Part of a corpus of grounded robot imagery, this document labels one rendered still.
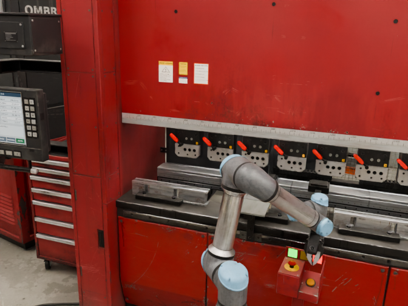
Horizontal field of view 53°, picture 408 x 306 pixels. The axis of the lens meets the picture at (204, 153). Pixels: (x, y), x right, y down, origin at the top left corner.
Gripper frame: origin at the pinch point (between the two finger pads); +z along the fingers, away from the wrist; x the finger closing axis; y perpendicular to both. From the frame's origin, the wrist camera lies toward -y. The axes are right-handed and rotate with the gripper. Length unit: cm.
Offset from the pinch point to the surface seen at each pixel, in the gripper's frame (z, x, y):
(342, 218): -7.0, -9.2, 36.4
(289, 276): 6.2, 9.1, -5.7
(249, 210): -15.3, 35.5, 11.2
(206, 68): -83, 70, 35
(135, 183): -9, 115, 26
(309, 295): 13.6, -0.8, -6.3
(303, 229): -1.4, 9.5, 26.4
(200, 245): 17, 66, 16
